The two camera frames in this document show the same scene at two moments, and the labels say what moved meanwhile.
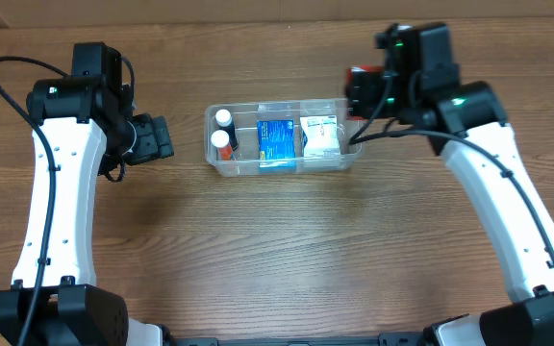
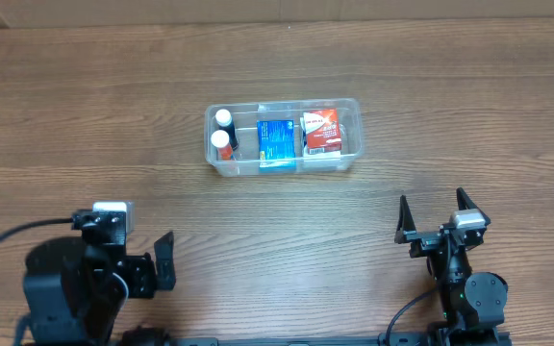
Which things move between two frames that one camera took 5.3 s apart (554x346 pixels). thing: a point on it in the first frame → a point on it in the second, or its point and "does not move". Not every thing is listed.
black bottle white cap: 225,122 does not move
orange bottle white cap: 219,138 does not move
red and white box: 348,88 → 322,131
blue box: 277,145 does not move
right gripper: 361,94 → 437,238
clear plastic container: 281,137 does not move
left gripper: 160,136 → 145,273
